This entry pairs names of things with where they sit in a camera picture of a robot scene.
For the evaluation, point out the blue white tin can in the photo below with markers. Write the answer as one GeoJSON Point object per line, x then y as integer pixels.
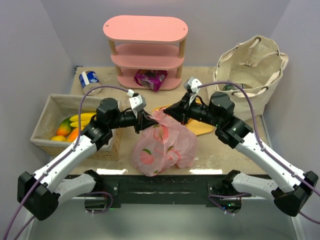
{"type": "Point", "coordinates": [89, 82]}

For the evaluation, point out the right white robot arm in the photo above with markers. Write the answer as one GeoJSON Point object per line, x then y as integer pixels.
{"type": "Point", "coordinates": [288, 187]}

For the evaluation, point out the pink plastic bag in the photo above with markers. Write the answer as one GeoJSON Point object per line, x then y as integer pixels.
{"type": "Point", "coordinates": [161, 146]}

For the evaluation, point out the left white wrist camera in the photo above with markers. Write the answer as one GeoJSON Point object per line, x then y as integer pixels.
{"type": "Point", "coordinates": [137, 102]}

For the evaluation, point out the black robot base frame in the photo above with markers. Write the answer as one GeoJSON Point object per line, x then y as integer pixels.
{"type": "Point", "coordinates": [119, 190]}

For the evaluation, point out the clear water bottle green label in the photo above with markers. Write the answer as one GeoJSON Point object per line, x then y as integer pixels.
{"type": "Point", "coordinates": [231, 87]}

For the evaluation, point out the wicker basket with liner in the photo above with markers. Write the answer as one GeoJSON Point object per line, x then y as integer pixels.
{"type": "Point", "coordinates": [57, 108]}

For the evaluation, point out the cream canvas tote bag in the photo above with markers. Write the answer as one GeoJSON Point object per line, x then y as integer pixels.
{"type": "Point", "coordinates": [259, 64]}

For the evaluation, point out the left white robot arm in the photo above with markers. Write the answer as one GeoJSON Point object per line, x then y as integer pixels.
{"type": "Point", "coordinates": [44, 190]}

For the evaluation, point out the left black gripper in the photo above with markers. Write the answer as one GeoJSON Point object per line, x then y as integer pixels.
{"type": "Point", "coordinates": [139, 122]}

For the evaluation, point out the pink three-tier shelf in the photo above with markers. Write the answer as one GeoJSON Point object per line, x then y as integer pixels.
{"type": "Point", "coordinates": [140, 42]}

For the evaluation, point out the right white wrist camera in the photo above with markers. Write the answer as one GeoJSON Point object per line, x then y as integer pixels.
{"type": "Point", "coordinates": [192, 86]}

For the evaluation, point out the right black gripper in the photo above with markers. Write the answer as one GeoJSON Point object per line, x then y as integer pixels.
{"type": "Point", "coordinates": [184, 112]}

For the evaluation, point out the yellow banana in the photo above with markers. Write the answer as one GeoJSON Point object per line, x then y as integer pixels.
{"type": "Point", "coordinates": [84, 118]}

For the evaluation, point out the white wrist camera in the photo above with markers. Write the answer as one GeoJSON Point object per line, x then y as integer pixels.
{"type": "Point", "coordinates": [137, 102]}
{"type": "Point", "coordinates": [192, 86]}

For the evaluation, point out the purple snack packet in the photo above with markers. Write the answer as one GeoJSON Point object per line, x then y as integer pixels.
{"type": "Point", "coordinates": [150, 79]}

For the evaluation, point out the yellow plastic tray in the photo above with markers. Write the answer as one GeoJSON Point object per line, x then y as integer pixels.
{"type": "Point", "coordinates": [197, 127]}

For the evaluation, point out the orange mango fruit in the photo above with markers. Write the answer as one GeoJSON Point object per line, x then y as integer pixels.
{"type": "Point", "coordinates": [69, 129]}

